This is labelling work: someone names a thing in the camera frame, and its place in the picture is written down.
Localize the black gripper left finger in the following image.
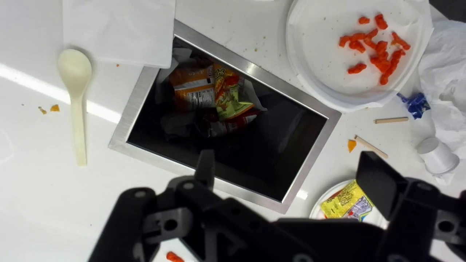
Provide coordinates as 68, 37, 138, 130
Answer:
193, 150, 215, 190

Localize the wooden stick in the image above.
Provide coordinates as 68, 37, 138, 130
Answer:
374, 117, 409, 124

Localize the left steel-rimmed bin opening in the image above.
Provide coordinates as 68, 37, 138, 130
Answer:
109, 22, 341, 213

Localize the orange snack packet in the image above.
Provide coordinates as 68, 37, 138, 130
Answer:
169, 59, 266, 139

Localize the white paper napkin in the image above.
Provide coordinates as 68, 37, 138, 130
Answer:
62, 0, 176, 69

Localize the white plate with orange snacks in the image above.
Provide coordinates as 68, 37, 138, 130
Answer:
285, 0, 432, 113

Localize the blue plastic wrapper piece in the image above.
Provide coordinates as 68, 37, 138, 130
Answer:
397, 94, 431, 120

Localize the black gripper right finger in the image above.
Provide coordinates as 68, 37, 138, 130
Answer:
357, 152, 409, 229

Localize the cream plastic spoon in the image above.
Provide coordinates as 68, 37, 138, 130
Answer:
57, 48, 93, 166

